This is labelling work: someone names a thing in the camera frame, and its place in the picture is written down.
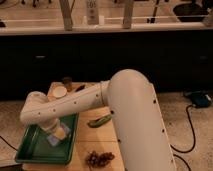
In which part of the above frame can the dark brown bowl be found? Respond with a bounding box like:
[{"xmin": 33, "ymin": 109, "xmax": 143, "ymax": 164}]
[{"xmin": 75, "ymin": 85, "xmax": 86, "ymax": 92}]

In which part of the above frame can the blue sponge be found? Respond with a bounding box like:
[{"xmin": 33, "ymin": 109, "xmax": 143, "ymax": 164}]
[{"xmin": 47, "ymin": 123, "xmax": 70, "ymax": 147}]

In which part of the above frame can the dark teal bag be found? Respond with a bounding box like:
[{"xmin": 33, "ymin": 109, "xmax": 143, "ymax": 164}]
[{"xmin": 188, "ymin": 92, "xmax": 212, "ymax": 108}]

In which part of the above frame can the bunch of brown grapes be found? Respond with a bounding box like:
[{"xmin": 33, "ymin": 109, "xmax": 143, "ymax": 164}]
[{"xmin": 85, "ymin": 151, "xmax": 115, "ymax": 168}]

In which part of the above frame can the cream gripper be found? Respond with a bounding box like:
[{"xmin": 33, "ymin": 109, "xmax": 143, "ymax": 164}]
[{"xmin": 41, "ymin": 119, "xmax": 66, "ymax": 140}]

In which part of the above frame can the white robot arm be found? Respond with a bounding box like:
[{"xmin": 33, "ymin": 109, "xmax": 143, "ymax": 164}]
[{"xmin": 20, "ymin": 69, "xmax": 176, "ymax": 171}]

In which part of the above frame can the green plastic tray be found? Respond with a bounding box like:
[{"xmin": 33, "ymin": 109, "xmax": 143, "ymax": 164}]
[{"xmin": 15, "ymin": 114, "xmax": 78, "ymax": 165}]

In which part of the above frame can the white cup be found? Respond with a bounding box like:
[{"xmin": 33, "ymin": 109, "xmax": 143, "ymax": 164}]
[{"xmin": 52, "ymin": 86, "xmax": 67, "ymax": 99}]

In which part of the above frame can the black cable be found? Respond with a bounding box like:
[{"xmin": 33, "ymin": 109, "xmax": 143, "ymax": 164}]
[{"xmin": 170, "ymin": 103, "xmax": 198, "ymax": 171}]

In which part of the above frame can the green pepper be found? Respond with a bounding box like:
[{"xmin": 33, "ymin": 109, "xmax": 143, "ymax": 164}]
[{"xmin": 87, "ymin": 114, "xmax": 111, "ymax": 128}]

